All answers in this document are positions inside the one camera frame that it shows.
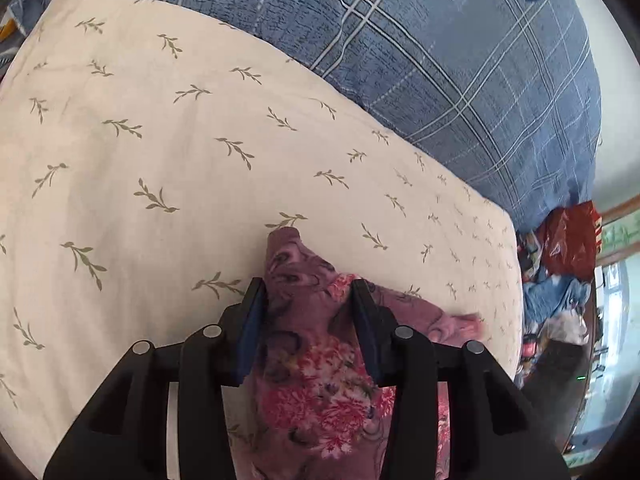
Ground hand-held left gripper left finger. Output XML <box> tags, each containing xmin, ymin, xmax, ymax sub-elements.
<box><xmin>42</xmin><ymin>276</ymin><xmax>268</xmax><ymax>480</ymax></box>

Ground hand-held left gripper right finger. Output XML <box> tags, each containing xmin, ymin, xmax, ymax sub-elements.
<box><xmin>350</xmin><ymin>277</ymin><xmax>571</xmax><ymax>480</ymax></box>

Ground pink floral shirt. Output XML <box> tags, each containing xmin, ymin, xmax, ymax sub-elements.
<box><xmin>227</xmin><ymin>226</ymin><xmax>483</xmax><ymax>480</ymax></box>

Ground blue denim clothes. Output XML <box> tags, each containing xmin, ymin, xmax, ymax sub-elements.
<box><xmin>522</xmin><ymin>271</ymin><xmax>592</xmax><ymax>327</ymax></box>

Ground dark wooden furniture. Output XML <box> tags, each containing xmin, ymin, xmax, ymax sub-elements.
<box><xmin>517</xmin><ymin>337</ymin><xmax>598</xmax><ymax>453</ymax></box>

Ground cream leaf-print pillow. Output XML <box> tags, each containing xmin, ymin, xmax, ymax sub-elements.
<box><xmin>0</xmin><ymin>0</ymin><xmax>525</xmax><ymax>480</ymax></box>

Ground white plastic bag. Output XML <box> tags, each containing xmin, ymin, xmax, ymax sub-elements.
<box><xmin>542</xmin><ymin>309</ymin><xmax>592</xmax><ymax>347</ymax></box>

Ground red plastic bag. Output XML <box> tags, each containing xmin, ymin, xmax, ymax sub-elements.
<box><xmin>536</xmin><ymin>200</ymin><xmax>602</xmax><ymax>277</ymax></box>

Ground blue plaid quilt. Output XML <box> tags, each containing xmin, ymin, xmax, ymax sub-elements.
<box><xmin>30</xmin><ymin>0</ymin><xmax>603</xmax><ymax>233</ymax></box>

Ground green window frame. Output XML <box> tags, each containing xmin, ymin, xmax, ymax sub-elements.
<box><xmin>595</xmin><ymin>199</ymin><xmax>640</xmax><ymax>263</ymax></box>

